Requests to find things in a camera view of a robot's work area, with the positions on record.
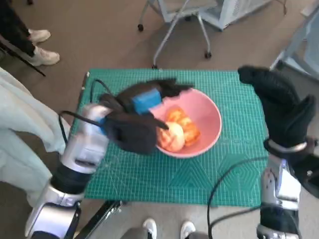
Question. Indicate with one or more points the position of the round toy bread bun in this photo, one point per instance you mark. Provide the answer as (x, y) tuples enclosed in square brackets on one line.
[(174, 139)]

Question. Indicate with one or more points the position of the white paper sheet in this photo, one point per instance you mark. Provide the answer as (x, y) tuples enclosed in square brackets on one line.
[(308, 12)]

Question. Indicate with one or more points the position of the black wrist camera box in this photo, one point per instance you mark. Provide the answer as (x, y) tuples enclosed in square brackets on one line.
[(311, 174), (134, 137)]

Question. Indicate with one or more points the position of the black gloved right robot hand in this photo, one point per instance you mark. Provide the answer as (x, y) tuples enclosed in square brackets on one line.
[(281, 109)]

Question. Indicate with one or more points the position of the white sneaker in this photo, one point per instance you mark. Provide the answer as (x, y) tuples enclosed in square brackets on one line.
[(150, 227), (188, 227)]

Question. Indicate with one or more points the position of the white perforated cabinet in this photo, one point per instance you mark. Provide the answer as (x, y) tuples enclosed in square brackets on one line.
[(224, 17)]

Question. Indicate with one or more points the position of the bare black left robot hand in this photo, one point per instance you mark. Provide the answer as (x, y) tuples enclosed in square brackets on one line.
[(144, 99)]

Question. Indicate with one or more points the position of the black metal table rail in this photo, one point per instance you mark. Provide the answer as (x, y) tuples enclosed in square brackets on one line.
[(99, 219)]

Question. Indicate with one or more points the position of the person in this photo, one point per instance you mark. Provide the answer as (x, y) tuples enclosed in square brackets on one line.
[(20, 124), (12, 25)]

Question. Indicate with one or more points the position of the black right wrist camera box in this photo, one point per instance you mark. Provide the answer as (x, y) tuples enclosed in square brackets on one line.
[(311, 174)]

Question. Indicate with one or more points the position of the green cutting mat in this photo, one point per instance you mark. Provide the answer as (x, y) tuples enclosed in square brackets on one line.
[(162, 179)]

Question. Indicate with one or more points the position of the pink bowl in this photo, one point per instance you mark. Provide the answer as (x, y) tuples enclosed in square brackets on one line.
[(204, 112)]

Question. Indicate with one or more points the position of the rectangular toy bread loaf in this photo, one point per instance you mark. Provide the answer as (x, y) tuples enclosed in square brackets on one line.
[(189, 127)]

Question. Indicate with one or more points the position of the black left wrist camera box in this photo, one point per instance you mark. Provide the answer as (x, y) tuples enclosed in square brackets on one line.
[(134, 137)]

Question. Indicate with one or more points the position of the grey wheeled office chair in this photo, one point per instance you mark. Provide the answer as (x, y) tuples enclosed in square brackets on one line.
[(184, 10)]

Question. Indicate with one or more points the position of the black stand leg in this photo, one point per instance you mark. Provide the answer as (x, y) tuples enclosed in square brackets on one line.
[(30, 64)]

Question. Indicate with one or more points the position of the grey leg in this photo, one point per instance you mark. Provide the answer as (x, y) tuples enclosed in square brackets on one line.
[(134, 234), (197, 236)]

